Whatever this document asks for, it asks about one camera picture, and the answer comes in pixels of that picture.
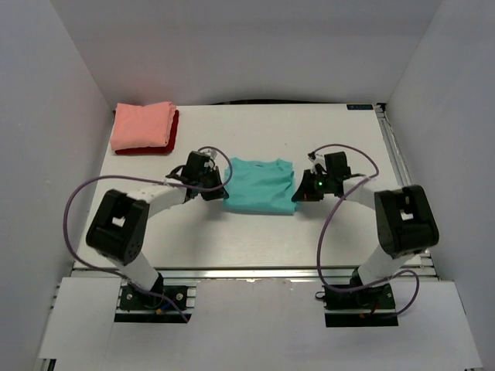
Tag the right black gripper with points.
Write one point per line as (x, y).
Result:
(308, 188)

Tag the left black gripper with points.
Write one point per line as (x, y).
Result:
(213, 185)

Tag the teal t-shirt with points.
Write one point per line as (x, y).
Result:
(258, 187)

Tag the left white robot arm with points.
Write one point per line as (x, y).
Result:
(117, 231)

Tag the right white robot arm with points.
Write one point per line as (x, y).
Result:
(405, 223)

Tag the folded red t-shirt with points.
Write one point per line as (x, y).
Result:
(174, 131)

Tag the folded pink t-shirt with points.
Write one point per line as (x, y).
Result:
(137, 126)

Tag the black strip behind table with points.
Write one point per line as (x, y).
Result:
(282, 101)

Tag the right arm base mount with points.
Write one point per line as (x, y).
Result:
(372, 307)

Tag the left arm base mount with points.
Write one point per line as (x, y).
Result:
(134, 306)

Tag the aluminium front rail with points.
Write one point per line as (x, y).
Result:
(422, 272)

